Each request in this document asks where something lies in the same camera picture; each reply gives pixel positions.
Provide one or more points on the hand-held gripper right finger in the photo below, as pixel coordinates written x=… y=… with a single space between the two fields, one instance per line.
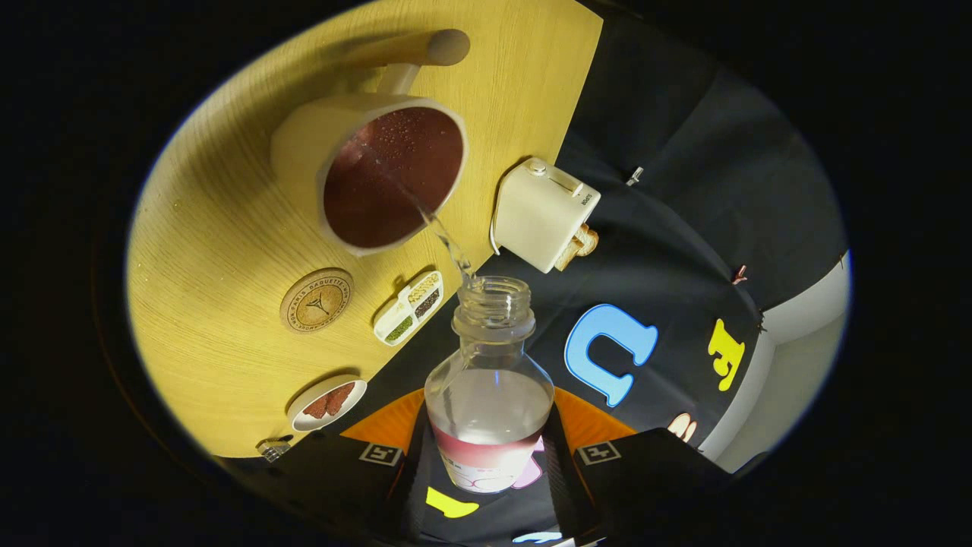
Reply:
x=563 y=486

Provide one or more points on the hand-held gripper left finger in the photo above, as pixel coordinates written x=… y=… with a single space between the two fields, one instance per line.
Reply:
x=406 y=486

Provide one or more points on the clear plastic juice bottle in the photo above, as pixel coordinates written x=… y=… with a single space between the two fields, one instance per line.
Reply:
x=490 y=403

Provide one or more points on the round wooden coaster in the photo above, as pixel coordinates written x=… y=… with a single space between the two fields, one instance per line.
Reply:
x=317 y=301

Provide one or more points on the brown meat patty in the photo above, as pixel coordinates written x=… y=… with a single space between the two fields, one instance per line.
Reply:
x=342 y=396
x=316 y=406

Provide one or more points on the white round plate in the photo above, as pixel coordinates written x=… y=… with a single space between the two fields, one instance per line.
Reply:
x=304 y=419

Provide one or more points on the white divided seed dish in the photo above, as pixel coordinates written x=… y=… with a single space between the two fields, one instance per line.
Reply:
x=408 y=310

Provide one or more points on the white toaster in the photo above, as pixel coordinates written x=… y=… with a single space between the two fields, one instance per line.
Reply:
x=539 y=213

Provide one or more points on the red cloth clip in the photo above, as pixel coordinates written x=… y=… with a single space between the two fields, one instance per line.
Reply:
x=740 y=274

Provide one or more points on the wooden table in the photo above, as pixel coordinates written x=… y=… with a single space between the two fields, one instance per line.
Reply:
x=220 y=251

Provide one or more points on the silver cloth clip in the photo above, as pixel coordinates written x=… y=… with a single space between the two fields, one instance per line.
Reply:
x=635 y=176

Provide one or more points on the black backdrop cloth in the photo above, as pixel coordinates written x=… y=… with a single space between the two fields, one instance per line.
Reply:
x=683 y=190

